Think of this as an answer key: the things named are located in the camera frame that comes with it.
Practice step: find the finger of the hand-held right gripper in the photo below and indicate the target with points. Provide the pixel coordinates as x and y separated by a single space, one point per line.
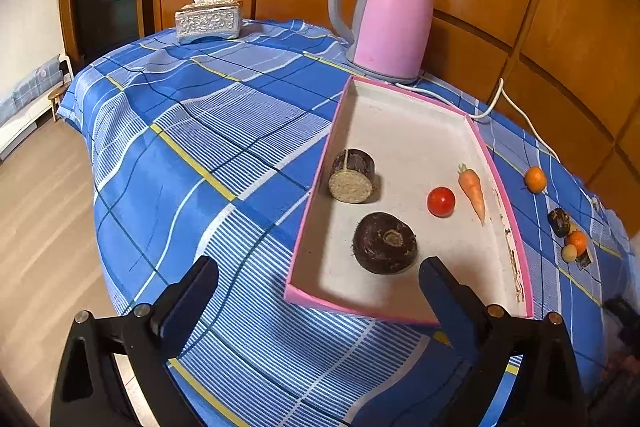
622 314

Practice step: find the grey kettle base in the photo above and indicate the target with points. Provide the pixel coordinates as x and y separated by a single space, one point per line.
380 76

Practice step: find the pink shallow tray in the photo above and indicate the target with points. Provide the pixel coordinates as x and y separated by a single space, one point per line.
415 132

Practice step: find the small wooden stool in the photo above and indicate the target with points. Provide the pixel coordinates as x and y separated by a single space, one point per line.
57 93

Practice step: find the blue checked tablecloth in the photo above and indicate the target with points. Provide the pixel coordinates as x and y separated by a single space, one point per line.
200 132

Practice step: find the pink electric kettle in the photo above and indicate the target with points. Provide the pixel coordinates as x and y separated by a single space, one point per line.
395 17

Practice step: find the red tomato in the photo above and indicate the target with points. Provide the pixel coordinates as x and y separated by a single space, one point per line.
441 202

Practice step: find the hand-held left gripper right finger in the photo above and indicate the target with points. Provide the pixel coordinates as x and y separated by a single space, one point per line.
442 302

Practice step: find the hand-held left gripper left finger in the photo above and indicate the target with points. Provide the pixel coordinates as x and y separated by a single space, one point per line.
185 312

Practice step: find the small tan round fruit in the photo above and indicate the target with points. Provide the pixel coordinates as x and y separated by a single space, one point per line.
569 253

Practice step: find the orange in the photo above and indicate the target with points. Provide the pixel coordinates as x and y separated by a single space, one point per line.
578 239
535 179

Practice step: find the white bench with cushions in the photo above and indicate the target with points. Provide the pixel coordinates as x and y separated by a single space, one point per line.
20 112

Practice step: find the small carrot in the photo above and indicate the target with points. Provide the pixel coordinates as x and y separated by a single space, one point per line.
472 189

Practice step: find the silver embossed tissue box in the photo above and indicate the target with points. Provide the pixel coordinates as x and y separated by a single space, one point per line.
207 24

